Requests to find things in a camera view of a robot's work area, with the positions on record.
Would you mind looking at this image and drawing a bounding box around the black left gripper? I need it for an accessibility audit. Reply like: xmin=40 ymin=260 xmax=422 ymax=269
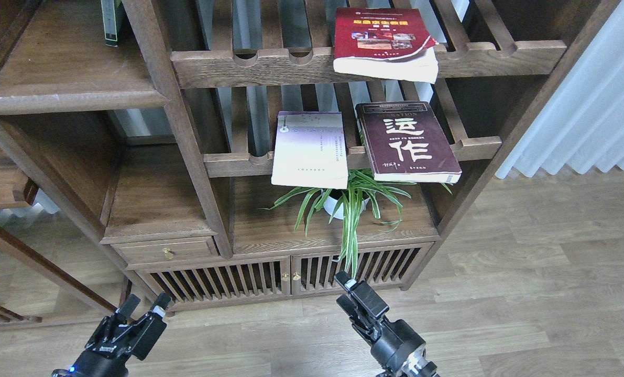
xmin=84 ymin=293 xmax=171 ymax=367

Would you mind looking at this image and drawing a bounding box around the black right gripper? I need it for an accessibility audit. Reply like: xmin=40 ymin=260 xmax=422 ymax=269
xmin=335 ymin=271 xmax=428 ymax=374

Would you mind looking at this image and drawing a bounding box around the maroon book with white characters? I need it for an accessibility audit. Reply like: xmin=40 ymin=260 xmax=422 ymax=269
xmin=356 ymin=101 xmax=461 ymax=184

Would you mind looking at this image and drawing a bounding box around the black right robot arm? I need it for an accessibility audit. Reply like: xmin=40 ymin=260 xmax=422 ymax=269
xmin=335 ymin=271 xmax=438 ymax=376

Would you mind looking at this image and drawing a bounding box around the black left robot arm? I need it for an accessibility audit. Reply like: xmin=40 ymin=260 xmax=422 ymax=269
xmin=51 ymin=293 xmax=171 ymax=376

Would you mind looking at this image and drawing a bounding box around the brass drawer knob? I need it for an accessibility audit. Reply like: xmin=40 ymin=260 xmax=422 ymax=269
xmin=162 ymin=248 xmax=175 ymax=260

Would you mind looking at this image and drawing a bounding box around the white plant pot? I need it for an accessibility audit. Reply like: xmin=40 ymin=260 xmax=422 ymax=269
xmin=323 ymin=189 xmax=369 ymax=220

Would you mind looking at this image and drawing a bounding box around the green spider plant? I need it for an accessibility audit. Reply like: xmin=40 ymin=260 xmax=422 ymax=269
xmin=262 ymin=169 xmax=454 ymax=279

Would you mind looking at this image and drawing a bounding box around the white and purple book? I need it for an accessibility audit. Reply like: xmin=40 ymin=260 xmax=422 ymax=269
xmin=271 ymin=110 xmax=348 ymax=189

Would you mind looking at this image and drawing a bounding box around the dark wooden bookshelf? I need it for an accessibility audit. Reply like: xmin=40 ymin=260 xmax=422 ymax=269
xmin=0 ymin=1 xmax=619 ymax=311

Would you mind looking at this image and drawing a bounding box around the red paperback book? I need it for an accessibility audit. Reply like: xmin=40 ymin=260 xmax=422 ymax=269
xmin=333 ymin=7 xmax=439 ymax=84

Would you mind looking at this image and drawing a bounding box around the green upright book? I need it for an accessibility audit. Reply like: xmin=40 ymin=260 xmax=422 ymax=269
xmin=101 ymin=0 xmax=125 ymax=46

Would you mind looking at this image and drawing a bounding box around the white curtain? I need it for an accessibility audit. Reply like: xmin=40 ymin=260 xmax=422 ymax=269
xmin=496 ymin=1 xmax=624 ymax=179

